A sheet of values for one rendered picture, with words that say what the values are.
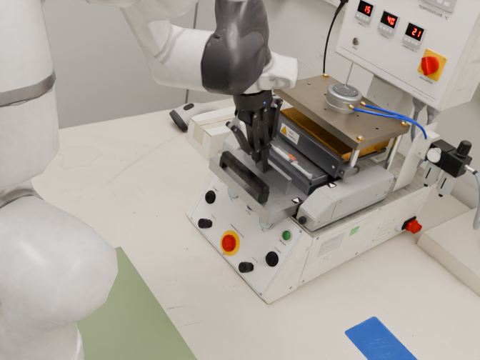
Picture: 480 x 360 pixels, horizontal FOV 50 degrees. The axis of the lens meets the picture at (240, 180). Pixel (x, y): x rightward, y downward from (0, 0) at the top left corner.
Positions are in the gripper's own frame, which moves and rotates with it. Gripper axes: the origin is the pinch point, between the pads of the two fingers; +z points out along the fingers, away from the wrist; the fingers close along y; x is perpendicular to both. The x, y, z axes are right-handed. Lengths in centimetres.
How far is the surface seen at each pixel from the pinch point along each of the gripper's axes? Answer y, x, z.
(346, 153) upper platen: -15.3, 10.1, 1.9
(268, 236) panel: 6.0, 8.2, 14.8
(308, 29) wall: -73, -68, 33
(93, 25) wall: -16, -151, 40
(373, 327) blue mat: -1.9, 33.8, 29.7
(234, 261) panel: 13.7, 4.1, 22.4
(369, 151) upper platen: -22.8, 10.1, 6.7
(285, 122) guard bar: -11.9, -6.2, 1.5
